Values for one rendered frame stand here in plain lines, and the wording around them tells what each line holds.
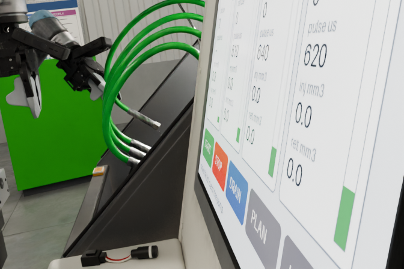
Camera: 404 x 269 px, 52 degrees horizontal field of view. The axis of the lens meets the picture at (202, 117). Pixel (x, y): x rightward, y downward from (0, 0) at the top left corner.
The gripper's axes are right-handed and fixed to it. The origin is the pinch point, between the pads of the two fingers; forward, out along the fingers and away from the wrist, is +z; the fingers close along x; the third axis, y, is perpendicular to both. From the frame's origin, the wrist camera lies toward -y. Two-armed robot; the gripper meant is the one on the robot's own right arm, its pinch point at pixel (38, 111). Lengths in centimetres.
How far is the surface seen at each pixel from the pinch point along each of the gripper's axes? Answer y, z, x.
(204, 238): -28, 12, 47
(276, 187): -30, -2, 69
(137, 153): -19.5, 11.1, 4.8
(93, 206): -6.5, 25.4, -6.3
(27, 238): 83, 120, -218
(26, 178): 107, 102, -318
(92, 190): -4.9, 25.4, -19.0
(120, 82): -18.8, -4.8, 12.7
